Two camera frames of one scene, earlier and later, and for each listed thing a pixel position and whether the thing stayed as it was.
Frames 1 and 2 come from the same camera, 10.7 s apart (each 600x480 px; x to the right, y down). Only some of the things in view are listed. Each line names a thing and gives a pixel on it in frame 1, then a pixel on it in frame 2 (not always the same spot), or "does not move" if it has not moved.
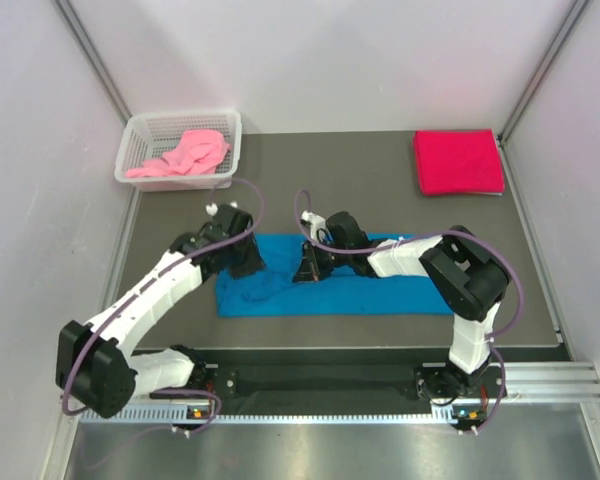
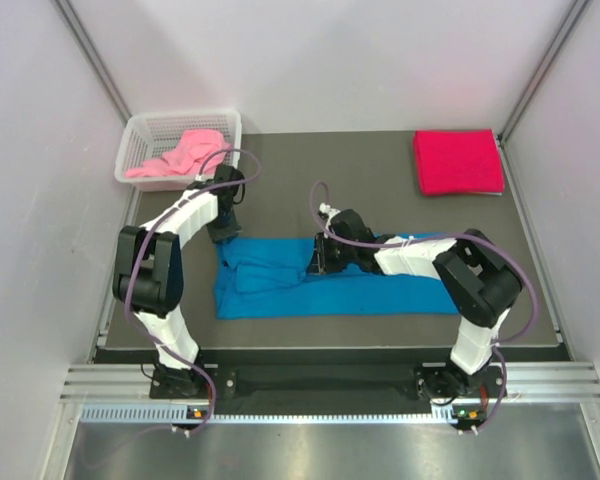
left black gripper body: (244, 257) -> (226, 227)
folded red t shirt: (458, 161) does not move
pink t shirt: (197, 153) does not move
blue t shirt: (272, 291) does not move
